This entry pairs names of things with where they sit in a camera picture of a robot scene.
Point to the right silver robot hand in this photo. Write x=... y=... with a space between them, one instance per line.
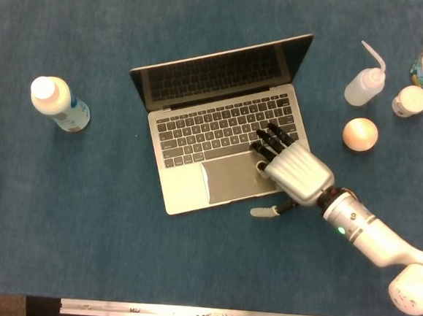
x=298 y=170

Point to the silver laptop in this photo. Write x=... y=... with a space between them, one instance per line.
x=217 y=129

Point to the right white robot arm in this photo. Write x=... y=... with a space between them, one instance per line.
x=374 y=236

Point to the orange round ball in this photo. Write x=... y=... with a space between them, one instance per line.
x=360 y=134

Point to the translucent squeeze wash bottle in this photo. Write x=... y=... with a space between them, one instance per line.
x=363 y=89

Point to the small white-lidded jar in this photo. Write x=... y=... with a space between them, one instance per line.
x=410 y=101

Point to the blue felt table cloth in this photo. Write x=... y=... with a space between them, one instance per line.
x=81 y=228

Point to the white bottle with blue label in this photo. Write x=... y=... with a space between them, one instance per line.
x=58 y=104

